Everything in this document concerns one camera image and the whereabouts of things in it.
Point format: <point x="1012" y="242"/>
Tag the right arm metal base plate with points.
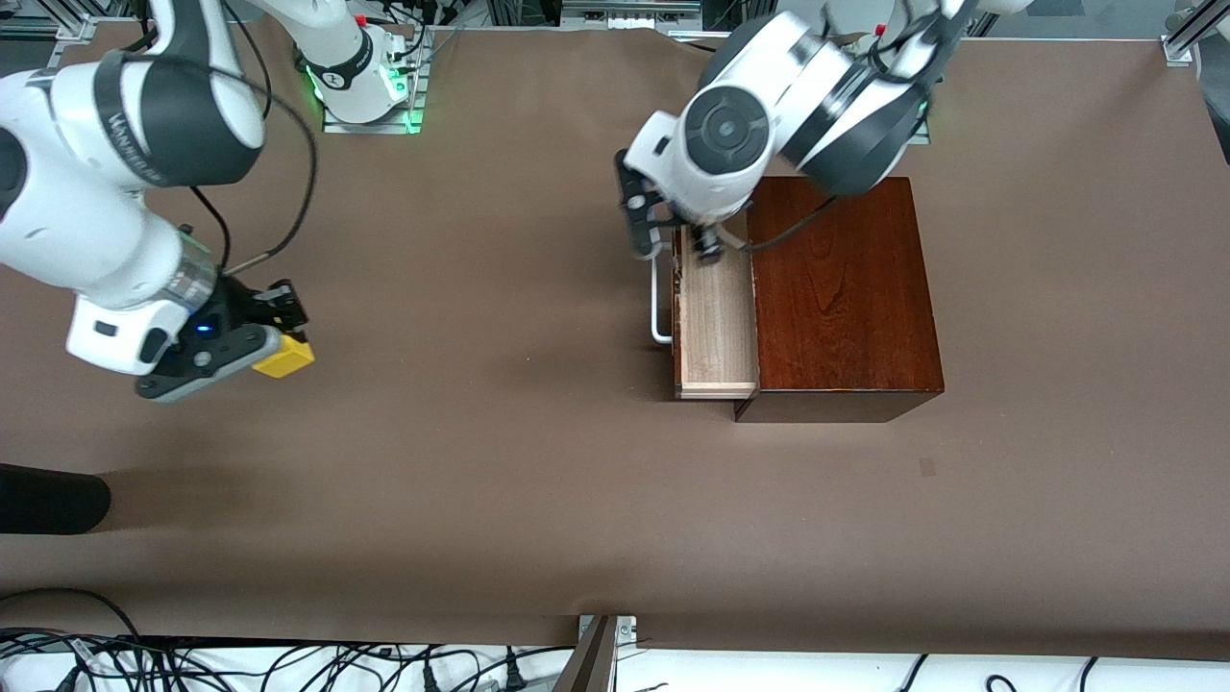
<point x="370" y="126"/>

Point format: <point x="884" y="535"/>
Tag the dark brown wooden cabinet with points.
<point x="846" y="298"/>

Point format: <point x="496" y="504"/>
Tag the yellow cube block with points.
<point x="285" y="358"/>

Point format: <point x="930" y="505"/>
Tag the metal corner bracket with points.
<point x="627" y="627"/>

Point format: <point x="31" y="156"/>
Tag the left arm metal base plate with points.
<point x="925" y="135"/>

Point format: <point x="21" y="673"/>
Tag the dark metal bar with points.
<point x="588" y="663"/>

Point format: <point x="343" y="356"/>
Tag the aluminium table frame rail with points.
<point x="75" y="29"/>

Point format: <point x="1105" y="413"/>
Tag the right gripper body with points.
<point x="233" y="306"/>

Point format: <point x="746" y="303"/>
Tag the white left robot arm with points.
<point x="730" y="130"/>

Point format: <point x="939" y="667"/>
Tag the metal rail with sockets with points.
<point x="625" y="13"/>

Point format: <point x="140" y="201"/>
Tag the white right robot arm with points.
<point x="106" y="192"/>

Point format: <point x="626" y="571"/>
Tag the black rounded cylinder object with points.
<point x="48" y="500"/>

